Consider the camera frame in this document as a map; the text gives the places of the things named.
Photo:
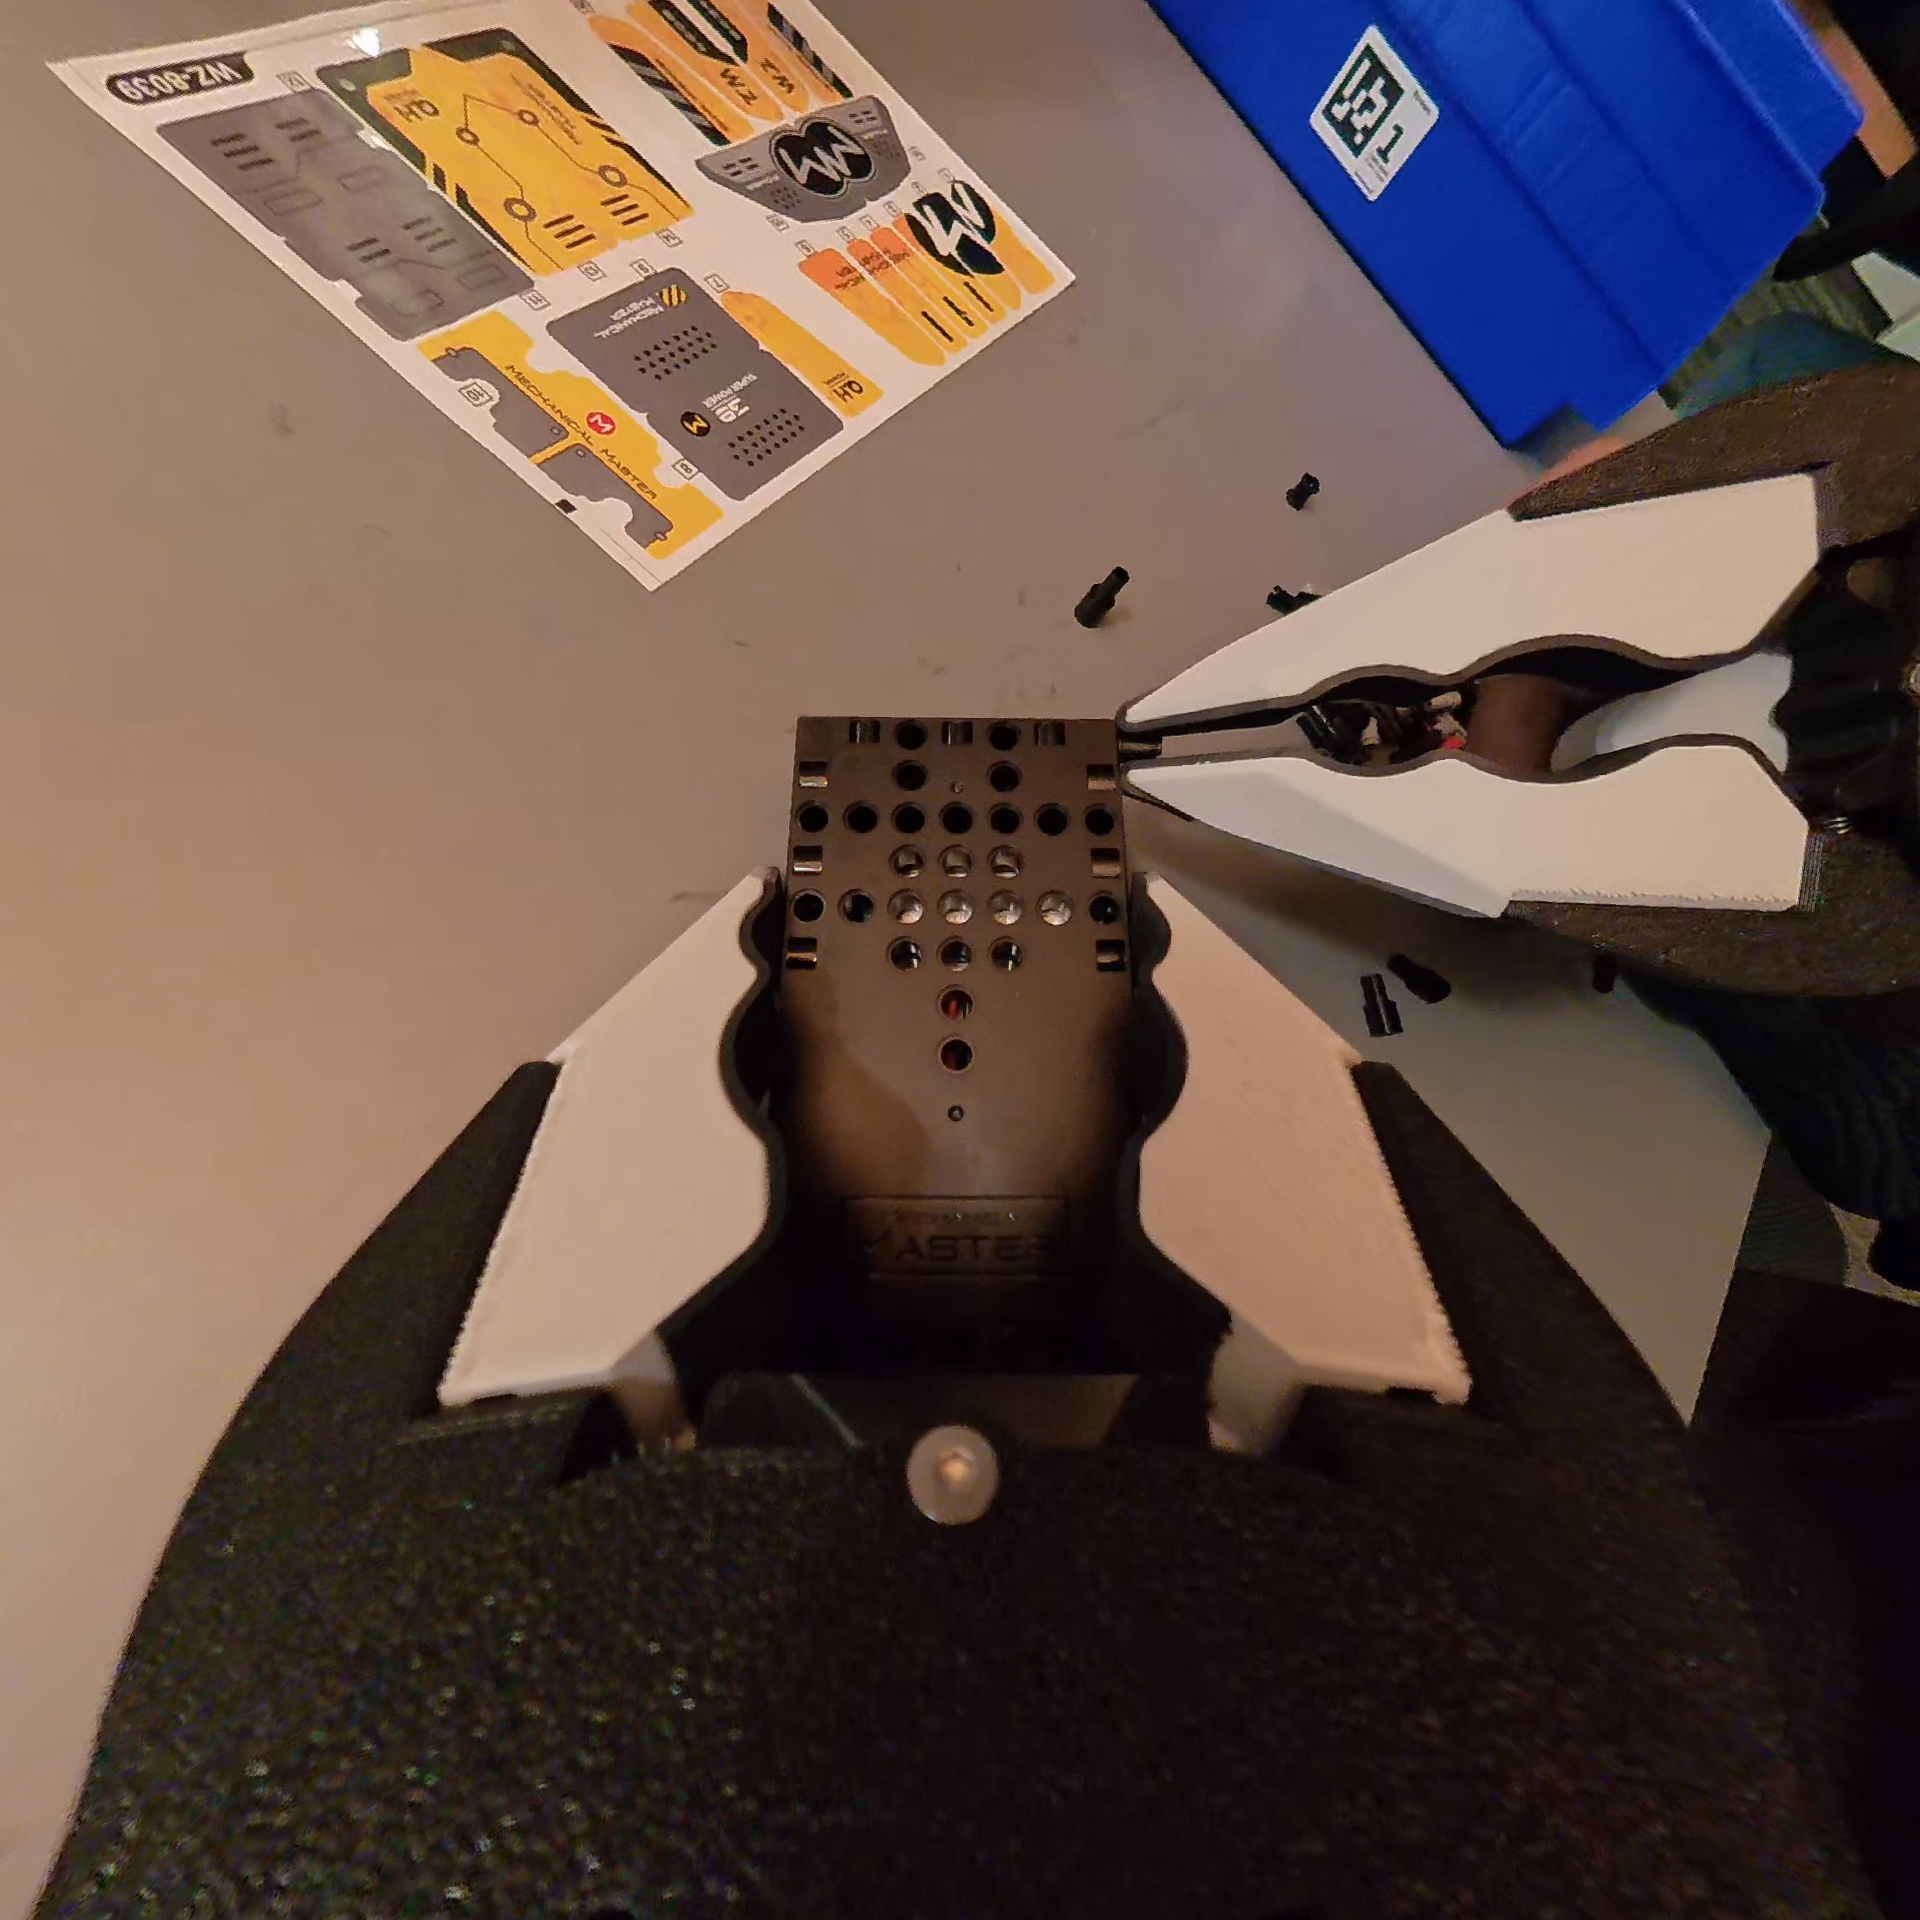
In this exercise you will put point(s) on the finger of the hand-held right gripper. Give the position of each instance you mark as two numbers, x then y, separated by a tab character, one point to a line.
1577	569
1498	837

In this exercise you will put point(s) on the person's dark knit clothing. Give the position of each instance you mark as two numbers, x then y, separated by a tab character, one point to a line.
1798	1125

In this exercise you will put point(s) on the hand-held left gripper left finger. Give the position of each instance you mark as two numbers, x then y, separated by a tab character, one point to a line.
599	1169

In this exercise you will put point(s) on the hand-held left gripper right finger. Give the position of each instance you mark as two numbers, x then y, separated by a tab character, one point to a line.
1292	1199

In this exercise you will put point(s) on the black perforated plastic plate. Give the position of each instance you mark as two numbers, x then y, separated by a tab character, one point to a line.
960	837

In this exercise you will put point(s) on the blue plastic bin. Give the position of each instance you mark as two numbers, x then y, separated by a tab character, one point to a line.
1577	224

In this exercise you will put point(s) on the yellow grey sticker sheet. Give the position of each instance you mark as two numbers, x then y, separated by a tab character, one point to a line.
451	375

